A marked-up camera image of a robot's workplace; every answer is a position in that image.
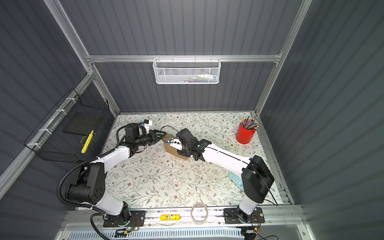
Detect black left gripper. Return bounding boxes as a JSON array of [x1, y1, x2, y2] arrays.
[[135, 129, 166, 148]]

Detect brown cardboard box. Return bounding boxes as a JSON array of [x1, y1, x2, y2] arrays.
[[163, 134, 188, 160]]

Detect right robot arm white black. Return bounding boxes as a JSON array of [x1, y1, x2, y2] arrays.
[[166, 129, 275, 217]]

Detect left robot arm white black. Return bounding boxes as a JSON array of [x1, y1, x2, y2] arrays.
[[57, 120, 167, 218]]

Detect teal calculator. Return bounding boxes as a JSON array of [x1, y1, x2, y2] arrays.
[[228, 172, 244, 191]]

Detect red metal pencil cup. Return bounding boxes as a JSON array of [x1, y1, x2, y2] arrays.
[[236, 124, 257, 145]]

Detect bundle of coloured pencils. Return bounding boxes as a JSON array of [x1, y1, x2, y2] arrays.
[[240, 116, 259, 131]]

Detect clear tape roll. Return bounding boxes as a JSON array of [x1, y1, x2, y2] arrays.
[[190, 203, 209, 225]]

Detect markers in white basket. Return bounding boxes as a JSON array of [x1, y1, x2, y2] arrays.
[[179, 74, 219, 84]]

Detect yellow spirit level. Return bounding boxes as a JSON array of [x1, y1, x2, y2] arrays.
[[161, 215, 181, 221]]

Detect yellow striped tool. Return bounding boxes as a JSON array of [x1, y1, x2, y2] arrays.
[[81, 130, 95, 154]]

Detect black foam pad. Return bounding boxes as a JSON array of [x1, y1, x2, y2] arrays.
[[63, 113, 104, 136]]

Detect white wire mesh basket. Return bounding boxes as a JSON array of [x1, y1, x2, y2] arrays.
[[153, 59, 222, 85]]

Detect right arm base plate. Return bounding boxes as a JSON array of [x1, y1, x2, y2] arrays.
[[223, 207, 265, 224]]

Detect black wire mesh basket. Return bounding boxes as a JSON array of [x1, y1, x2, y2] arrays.
[[24, 89, 113, 163]]

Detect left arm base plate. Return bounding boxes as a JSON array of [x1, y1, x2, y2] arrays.
[[103, 211, 147, 228]]

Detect black corrugated cable hose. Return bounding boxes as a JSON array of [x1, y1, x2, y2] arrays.
[[56, 123, 133, 240]]

